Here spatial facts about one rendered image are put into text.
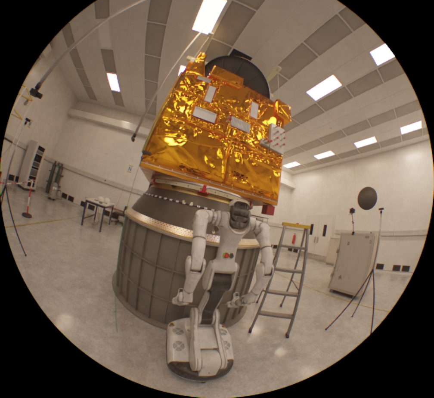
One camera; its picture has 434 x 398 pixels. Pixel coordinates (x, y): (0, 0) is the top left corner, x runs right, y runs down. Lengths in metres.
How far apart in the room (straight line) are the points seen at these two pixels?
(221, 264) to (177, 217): 0.78
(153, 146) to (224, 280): 1.52
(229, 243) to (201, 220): 0.24
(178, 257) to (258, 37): 4.34
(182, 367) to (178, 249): 1.12
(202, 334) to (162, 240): 0.95
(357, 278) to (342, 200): 5.41
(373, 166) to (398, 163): 1.40
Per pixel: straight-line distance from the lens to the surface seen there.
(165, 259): 1.63
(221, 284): 1.11
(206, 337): 1.38
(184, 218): 1.61
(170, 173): 1.78
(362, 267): 4.00
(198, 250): 0.83
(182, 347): 1.48
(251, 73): 3.35
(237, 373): 1.77
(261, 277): 1.03
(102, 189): 7.75
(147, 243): 1.71
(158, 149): 1.81
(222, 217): 0.97
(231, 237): 0.97
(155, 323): 2.02
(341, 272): 4.17
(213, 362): 1.33
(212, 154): 1.89
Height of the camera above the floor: 1.43
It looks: 13 degrees up
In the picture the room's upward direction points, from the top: 13 degrees clockwise
